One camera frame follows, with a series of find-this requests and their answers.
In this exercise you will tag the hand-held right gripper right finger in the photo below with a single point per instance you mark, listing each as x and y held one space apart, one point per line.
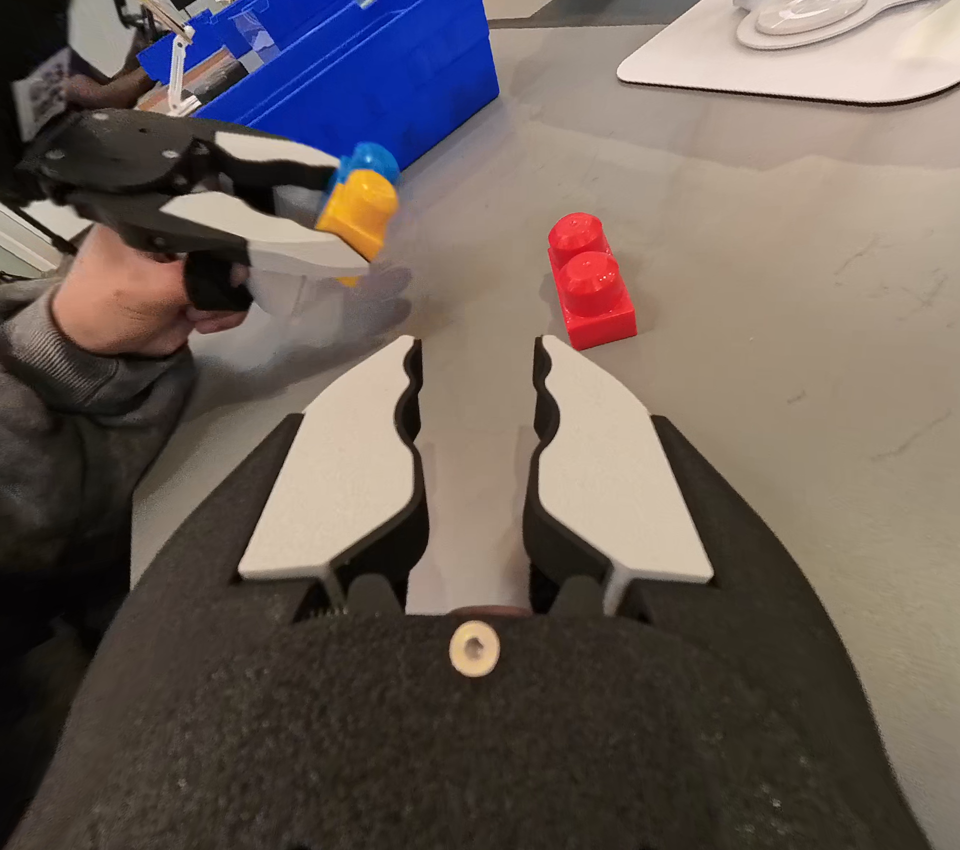
615 475

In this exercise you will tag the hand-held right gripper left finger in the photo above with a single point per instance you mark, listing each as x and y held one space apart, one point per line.
337 475

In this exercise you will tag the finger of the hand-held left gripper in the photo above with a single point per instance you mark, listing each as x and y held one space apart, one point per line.
277 149
285 243

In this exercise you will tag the orange one-stud block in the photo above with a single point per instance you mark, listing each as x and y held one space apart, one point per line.
360 213

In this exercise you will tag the blue one-stud block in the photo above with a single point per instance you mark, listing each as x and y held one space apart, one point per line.
375 160

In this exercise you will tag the red two-stud block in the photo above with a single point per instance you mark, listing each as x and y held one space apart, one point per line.
592 310

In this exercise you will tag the person's left forearm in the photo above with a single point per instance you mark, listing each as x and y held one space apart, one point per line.
67 453

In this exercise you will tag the grey desk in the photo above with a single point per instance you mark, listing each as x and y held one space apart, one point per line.
750 265

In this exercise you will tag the person's left hand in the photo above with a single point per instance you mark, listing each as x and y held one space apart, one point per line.
127 303

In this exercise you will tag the person's dark clothing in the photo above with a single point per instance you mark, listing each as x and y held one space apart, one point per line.
37 677

